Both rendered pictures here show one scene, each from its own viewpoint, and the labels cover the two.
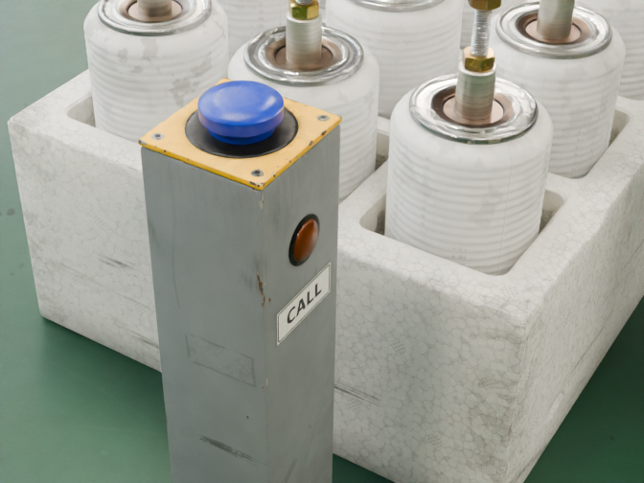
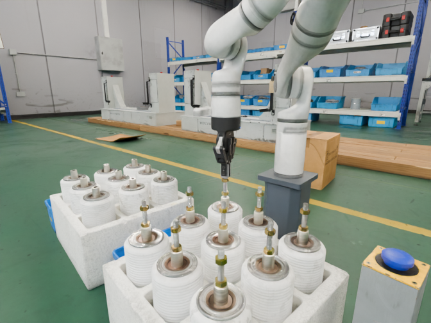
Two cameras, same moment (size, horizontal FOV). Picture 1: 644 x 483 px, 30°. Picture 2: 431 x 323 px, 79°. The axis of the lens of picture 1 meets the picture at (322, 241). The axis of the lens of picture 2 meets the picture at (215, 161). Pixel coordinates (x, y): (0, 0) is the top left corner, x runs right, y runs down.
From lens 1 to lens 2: 0.78 m
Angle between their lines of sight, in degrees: 68
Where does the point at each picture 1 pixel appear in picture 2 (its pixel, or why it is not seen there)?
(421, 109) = (304, 250)
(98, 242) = not seen: outside the picture
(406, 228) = (315, 283)
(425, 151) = (321, 256)
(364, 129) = not seen: hidden behind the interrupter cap
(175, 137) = (412, 278)
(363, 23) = (240, 252)
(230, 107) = (405, 257)
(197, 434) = not seen: outside the picture
